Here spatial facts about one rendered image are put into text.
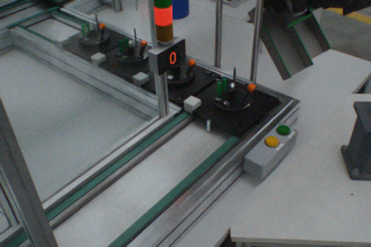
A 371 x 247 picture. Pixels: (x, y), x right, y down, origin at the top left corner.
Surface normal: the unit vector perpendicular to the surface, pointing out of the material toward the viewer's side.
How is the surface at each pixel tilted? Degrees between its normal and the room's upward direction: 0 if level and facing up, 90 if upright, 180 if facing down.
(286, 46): 45
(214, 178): 0
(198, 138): 0
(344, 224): 0
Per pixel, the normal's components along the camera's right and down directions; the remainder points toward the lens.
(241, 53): -0.03, -0.77
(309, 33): 0.43, -0.21
